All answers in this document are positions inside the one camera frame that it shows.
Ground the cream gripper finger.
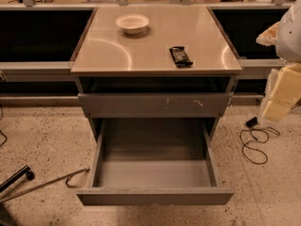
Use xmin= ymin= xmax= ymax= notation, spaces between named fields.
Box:
xmin=261 ymin=100 xmax=292 ymax=121
xmin=256 ymin=23 xmax=279 ymax=46

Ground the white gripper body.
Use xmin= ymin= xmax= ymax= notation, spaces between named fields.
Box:
xmin=269 ymin=63 xmax=301 ymax=105

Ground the grey drawer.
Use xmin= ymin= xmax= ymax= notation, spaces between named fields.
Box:
xmin=77 ymin=119 xmax=234 ymax=206
xmin=78 ymin=93 xmax=230 ymax=118

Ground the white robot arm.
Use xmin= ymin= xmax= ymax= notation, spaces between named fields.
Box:
xmin=256 ymin=0 xmax=301 ymax=126

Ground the grey drawer cabinet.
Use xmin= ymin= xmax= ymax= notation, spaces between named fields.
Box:
xmin=71 ymin=5 xmax=242 ymax=135

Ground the black snack bar wrapper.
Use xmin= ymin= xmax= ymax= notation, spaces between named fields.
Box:
xmin=169 ymin=46 xmax=193 ymax=68

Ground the white bowl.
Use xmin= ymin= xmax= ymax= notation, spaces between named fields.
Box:
xmin=116 ymin=14 xmax=150 ymax=35

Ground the metal rod with hook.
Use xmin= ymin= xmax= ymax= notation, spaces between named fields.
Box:
xmin=0 ymin=167 xmax=90 ymax=203

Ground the black stand leg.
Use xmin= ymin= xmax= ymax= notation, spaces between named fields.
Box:
xmin=0 ymin=166 xmax=35 ymax=192

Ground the black cable on left floor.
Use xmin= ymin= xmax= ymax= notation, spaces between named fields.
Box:
xmin=0 ymin=105 xmax=8 ymax=148

